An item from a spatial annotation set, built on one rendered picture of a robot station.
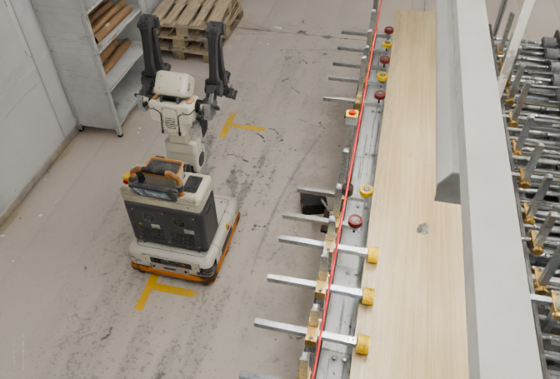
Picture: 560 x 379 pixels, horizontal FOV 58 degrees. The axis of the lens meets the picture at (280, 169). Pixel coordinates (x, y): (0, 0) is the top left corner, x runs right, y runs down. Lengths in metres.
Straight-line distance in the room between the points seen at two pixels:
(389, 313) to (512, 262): 1.78
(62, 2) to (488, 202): 3.93
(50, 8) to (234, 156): 1.90
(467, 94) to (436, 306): 1.67
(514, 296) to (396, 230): 2.12
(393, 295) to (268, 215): 1.72
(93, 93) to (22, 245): 1.44
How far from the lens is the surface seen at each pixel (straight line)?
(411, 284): 2.63
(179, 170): 3.13
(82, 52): 4.58
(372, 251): 2.61
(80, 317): 3.77
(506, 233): 0.80
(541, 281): 2.91
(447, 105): 1.17
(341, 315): 2.81
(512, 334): 0.70
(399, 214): 2.91
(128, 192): 3.27
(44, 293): 3.98
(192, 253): 3.50
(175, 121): 3.17
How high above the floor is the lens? 3.03
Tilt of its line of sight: 43 degrees down
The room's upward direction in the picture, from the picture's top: 1 degrees counter-clockwise
